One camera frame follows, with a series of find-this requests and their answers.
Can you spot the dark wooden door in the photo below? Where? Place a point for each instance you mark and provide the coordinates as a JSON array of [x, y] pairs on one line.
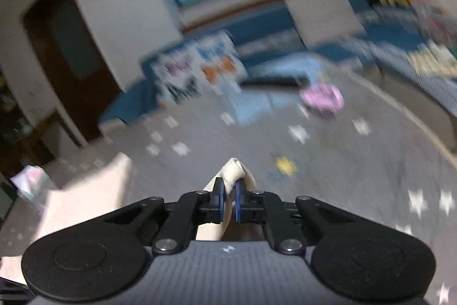
[[71, 61]]

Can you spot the pile of small clothes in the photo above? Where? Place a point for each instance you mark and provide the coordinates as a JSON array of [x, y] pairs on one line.
[[433, 60]]

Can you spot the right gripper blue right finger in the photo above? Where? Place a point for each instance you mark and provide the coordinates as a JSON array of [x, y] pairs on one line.
[[245, 206]]

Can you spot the blue sofa bench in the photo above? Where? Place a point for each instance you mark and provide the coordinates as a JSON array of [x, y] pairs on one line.
[[266, 33]]

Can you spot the butterfly print pillow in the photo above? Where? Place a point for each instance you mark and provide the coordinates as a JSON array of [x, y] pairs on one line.
[[201, 64]]

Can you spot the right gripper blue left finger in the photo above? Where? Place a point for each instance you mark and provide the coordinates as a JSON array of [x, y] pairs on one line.
[[213, 208]]

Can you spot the black remote control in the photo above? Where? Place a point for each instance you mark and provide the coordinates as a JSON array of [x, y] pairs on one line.
[[275, 81]]

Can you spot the pink fluffy scrunchie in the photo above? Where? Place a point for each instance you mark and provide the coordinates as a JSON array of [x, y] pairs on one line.
[[323, 97]]

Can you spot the tissue box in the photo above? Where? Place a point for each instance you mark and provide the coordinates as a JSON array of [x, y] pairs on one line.
[[32, 182]]

